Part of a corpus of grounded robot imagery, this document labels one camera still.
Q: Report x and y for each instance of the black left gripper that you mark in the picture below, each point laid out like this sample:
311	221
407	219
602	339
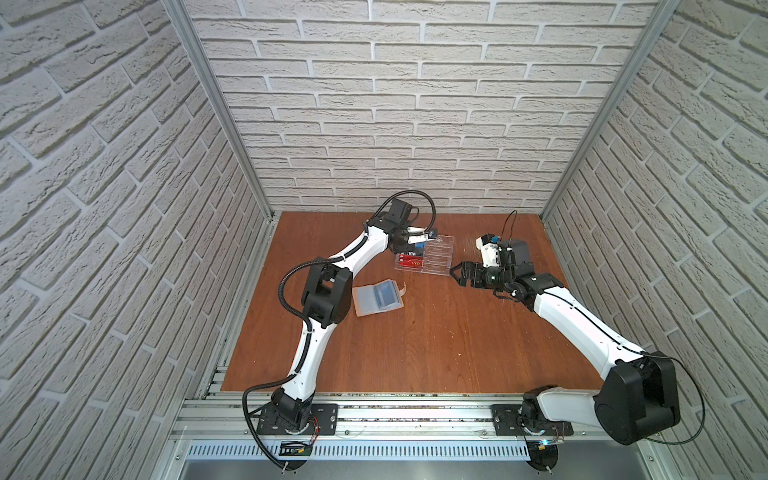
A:
407	241

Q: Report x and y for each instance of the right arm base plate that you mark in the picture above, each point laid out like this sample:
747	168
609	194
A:
526	420

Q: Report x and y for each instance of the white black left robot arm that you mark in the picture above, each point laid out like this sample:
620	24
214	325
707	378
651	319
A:
325	303

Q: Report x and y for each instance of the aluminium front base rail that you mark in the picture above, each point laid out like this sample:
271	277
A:
371	427

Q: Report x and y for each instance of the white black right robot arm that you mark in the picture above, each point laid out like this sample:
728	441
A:
639	394

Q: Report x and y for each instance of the clear acrylic card organizer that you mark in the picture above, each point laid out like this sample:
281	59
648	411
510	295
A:
437	255

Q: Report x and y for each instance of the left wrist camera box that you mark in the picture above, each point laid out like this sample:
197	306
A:
399	212

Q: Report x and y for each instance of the red VIP card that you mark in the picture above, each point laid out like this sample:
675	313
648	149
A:
410	261

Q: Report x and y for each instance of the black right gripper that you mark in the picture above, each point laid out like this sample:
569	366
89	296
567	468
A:
468	266

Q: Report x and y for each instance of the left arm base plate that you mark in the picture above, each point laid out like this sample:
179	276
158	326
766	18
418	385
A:
318	418

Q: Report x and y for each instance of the aluminium left frame rail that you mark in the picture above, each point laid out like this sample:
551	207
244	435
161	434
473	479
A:
191	42

